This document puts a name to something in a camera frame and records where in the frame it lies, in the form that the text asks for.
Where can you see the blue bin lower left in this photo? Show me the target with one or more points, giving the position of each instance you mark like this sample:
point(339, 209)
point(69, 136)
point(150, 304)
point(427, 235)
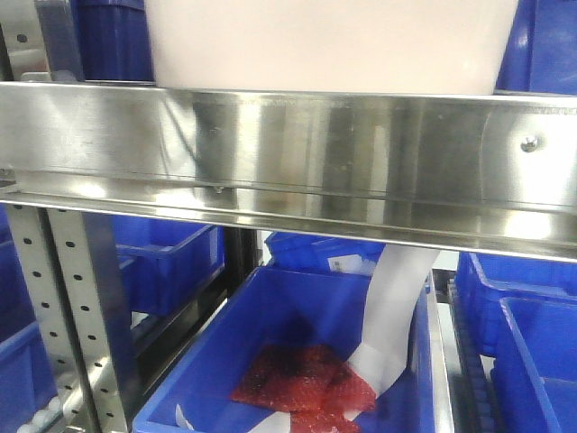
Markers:
point(166, 263)

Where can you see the stainless steel shelf rail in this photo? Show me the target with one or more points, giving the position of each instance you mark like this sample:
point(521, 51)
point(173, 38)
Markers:
point(492, 174)

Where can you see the blue bin with red wrap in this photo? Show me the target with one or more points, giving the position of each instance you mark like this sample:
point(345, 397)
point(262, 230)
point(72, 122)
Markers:
point(289, 308)

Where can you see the blue bin lower right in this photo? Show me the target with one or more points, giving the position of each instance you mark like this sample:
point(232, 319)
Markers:
point(522, 313)

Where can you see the blue bin rear centre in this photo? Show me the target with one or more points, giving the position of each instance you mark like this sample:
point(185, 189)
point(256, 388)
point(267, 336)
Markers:
point(315, 253)

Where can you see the perforated steel shelf upright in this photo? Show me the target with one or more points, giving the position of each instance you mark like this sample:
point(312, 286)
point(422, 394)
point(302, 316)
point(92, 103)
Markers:
point(72, 274)

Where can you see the white paper strip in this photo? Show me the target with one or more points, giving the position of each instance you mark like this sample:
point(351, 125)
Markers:
point(382, 354)

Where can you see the white lidded storage bin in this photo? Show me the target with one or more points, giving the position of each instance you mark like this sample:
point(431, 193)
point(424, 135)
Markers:
point(406, 47)

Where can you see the blue bin upper right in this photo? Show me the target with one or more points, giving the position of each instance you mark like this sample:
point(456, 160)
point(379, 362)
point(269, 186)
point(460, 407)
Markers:
point(541, 52)

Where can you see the blue bin upper left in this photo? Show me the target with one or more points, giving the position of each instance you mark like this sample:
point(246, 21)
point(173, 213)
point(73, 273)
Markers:
point(113, 40)

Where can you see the blue bin far left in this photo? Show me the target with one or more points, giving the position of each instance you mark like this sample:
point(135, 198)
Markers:
point(27, 384)

